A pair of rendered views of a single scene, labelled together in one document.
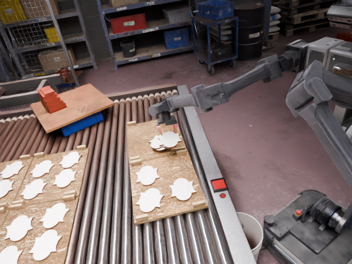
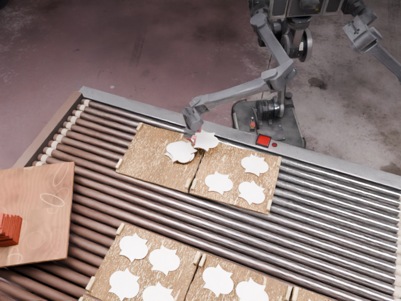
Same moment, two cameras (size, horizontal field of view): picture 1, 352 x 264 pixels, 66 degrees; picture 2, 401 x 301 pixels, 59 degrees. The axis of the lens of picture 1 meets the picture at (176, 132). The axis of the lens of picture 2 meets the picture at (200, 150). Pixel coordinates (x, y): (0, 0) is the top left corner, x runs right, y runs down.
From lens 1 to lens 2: 1.42 m
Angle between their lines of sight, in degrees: 47
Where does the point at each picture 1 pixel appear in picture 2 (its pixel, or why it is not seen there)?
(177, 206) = (270, 177)
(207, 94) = (285, 74)
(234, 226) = (306, 153)
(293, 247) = not seen: hidden behind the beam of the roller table
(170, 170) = (224, 163)
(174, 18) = not seen: outside the picture
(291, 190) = (210, 116)
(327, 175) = (215, 85)
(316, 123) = (378, 52)
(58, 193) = (184, 272)
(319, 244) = (280, 132)
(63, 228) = (239, 275)
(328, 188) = not seen: hidden behind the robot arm
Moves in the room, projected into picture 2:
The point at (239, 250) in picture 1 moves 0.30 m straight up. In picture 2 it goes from (325, 161) to (342, 126)
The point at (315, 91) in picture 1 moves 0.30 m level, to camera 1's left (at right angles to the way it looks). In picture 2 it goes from (378, 36) to (366, 82)
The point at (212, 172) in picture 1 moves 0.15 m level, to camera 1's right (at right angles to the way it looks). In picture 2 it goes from (245, 137) to (253, 119)
